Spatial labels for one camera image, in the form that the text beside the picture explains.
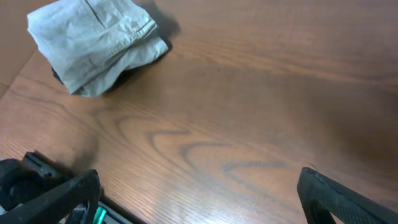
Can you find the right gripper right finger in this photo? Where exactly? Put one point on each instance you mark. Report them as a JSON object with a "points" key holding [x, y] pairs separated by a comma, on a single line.
{"points": [[323, 200]]}

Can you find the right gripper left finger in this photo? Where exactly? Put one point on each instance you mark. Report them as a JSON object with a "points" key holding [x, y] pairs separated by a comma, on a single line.
{"points": [[76, 200]]}

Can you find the khaki green shorts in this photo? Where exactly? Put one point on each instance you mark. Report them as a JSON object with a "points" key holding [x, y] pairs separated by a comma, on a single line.
{"points": [[89, 43]]}

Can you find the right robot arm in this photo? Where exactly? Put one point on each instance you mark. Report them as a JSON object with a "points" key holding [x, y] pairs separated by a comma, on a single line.
{"points": [[36, 190]]}

